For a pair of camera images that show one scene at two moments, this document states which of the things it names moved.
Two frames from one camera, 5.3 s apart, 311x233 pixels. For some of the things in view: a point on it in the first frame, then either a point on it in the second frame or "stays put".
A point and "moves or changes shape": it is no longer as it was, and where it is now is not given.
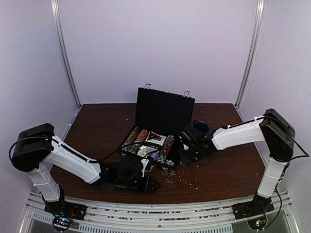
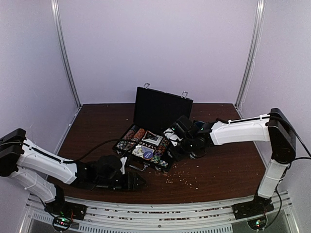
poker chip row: x=134 y=148 to x=130 y=143
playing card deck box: x=159 y=140 moves or changes shape
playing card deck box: x=144 y=150 stays put
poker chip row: x=165 y=148 to x=160 y=150
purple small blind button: x=154 y=155 to x=147 y=155
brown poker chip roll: x=143 y=134 moves or changes shape
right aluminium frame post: x=254 y=44 stays put
